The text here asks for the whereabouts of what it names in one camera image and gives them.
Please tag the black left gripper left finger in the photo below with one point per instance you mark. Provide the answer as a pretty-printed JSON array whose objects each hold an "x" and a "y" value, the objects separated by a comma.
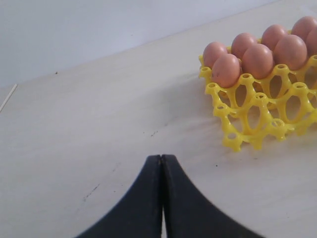
[{"x": 138, "y": 214}]

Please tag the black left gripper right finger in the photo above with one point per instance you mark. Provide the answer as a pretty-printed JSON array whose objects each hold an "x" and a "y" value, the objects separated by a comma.
[{"x": 188, "y": 213}]

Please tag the brown egg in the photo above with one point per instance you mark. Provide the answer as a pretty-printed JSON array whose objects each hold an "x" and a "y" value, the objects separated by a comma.
[
  {"x": 304, "y": 26},
  {"x": 212, "y": 52},
  {"x": 311, "y": 42},
  {"x": 291, "y": 50},
  {"x": 226, "y": 71},
  {"x": 258, "y": 61},
  {"x": 241, "y": 43},
  {"x": 272, "y": 35}
]

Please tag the yellow plastic egg tray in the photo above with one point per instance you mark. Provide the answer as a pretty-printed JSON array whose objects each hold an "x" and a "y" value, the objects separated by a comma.
[{"x": 252, "y": 109}]

